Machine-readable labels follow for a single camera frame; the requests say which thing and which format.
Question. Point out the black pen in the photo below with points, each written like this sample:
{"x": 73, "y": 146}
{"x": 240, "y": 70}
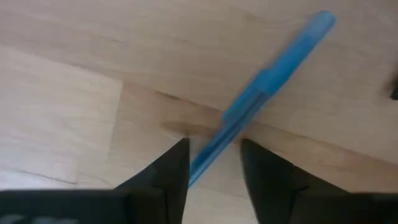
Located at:
{"x": 395, "y": 90}

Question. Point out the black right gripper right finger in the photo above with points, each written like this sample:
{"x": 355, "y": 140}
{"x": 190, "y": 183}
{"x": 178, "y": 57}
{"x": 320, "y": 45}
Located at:
{"x": 295, "y": 202}

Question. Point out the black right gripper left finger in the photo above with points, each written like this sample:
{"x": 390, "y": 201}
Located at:
{"x": 124, "y": 208}

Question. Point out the blue pen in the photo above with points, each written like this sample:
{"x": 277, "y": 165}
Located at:
{"x": 264, "y": 84}

